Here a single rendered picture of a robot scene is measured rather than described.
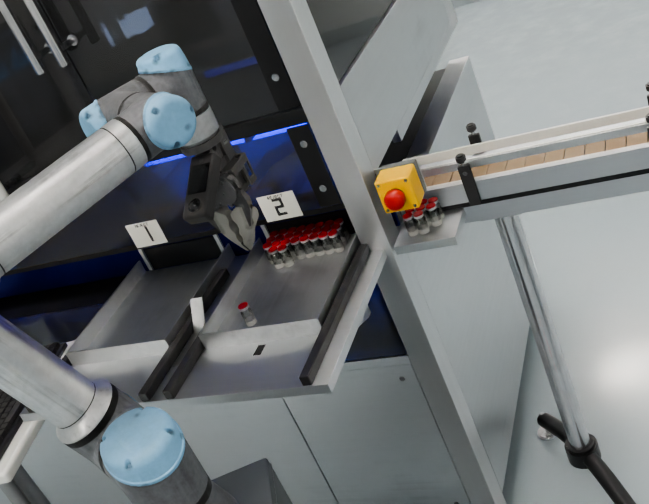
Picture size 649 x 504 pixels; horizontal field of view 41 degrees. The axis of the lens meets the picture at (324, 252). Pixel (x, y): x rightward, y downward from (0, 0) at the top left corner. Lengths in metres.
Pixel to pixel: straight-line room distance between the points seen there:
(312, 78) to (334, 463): 1.03
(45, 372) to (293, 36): 0.71
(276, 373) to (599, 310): 1.55
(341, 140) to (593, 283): 1.54
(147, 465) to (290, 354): 0.39
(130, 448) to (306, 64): 0.74
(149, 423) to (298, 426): 0.89
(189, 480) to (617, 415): 1.45
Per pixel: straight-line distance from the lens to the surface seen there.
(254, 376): 1.55
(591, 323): 2.83
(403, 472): 2.18
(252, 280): 1.84
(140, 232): 1.95
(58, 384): 1.36
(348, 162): 1.66
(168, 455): 1.30
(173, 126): 1.20
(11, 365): 1.33
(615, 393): 2.57
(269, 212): 1.77
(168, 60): 1.36
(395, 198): 1.63
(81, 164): 1.18
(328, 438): 2.16
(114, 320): 1.98
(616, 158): 1.70
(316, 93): 1.61
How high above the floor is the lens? 1.71
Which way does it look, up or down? 27 degrees down
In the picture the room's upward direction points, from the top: 24 degrees counter-clockwise
